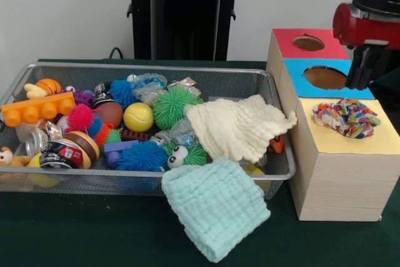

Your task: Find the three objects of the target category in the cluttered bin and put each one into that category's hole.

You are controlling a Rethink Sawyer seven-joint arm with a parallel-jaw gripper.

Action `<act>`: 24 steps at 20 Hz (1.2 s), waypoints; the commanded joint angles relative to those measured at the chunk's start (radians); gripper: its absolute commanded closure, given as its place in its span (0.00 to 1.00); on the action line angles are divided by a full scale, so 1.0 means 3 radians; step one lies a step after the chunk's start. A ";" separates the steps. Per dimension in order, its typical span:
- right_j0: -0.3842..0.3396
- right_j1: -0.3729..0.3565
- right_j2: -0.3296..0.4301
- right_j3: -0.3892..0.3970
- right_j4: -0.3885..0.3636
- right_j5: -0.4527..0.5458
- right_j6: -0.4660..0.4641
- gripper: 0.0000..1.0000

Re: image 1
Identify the green spiky rubber ball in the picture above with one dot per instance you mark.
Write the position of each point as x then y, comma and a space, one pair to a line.
176, 107

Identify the crushed black red can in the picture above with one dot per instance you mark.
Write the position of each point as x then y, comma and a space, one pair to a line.
59, 154

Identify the green spiky ball with eyes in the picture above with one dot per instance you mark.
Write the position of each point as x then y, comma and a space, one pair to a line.
187, 154

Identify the orange plastic toy block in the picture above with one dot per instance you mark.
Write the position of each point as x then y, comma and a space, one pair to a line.
37, 112

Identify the plastic toy hamburger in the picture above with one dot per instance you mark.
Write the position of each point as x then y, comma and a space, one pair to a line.
84, 146

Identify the small brown football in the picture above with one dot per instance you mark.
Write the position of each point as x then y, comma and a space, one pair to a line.
109, 113

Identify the blue spiky rubber ball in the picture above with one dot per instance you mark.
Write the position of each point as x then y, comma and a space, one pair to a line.
140, 156

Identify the pink spiky rubber ball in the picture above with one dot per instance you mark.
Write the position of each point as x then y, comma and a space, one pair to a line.
82, 117

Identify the wooden box with three holes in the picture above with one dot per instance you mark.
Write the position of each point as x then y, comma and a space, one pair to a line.
340, 185

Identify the multicolour polka dot cloth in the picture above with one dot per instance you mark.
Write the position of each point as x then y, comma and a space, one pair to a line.
347, 118

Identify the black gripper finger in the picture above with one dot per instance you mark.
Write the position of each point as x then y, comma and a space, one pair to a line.
367, 67
354, 67

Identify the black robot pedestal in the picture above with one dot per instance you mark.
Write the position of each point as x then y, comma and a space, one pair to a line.
184, 13

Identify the cream waffle cloth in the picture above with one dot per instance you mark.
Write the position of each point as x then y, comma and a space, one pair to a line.
237, 129

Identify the blue spiky ball with eyes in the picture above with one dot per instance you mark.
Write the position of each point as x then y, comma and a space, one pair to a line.
123, 92

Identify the mint green waffle cloth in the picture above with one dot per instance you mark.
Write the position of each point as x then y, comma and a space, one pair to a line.
215, 207

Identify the yellow tennis ball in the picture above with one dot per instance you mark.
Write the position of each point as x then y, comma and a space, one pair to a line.
138, 117

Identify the dark green table cloth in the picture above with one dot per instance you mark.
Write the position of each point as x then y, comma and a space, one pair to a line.
93, 232
390, 92

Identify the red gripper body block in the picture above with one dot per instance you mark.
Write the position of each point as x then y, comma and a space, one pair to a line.
353, 29

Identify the shallow clear mesh bin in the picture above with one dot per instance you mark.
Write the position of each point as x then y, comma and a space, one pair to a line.
237, 82

